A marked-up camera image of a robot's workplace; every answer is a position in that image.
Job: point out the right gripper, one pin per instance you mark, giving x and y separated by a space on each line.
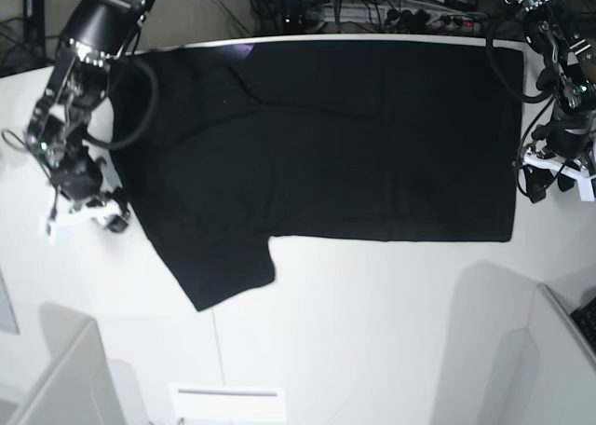
79 177

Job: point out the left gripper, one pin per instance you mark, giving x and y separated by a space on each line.
567 137

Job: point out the black T-shirt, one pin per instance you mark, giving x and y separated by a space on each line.
354 140

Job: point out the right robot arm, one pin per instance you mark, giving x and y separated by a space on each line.
98 34

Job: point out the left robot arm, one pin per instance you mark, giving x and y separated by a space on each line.
566 85

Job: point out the black keyboard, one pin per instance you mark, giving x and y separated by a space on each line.
585 319

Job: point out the grey partition left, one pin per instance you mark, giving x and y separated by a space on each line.
79 384

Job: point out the grey partition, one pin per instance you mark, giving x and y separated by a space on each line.
79 384
543 373

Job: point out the grey partition right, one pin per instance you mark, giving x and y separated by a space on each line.
543 373

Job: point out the white slotted panel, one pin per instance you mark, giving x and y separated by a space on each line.
228 403

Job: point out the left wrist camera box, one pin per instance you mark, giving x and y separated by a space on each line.
586 189

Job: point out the black stand post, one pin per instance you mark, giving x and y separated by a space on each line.
34 30

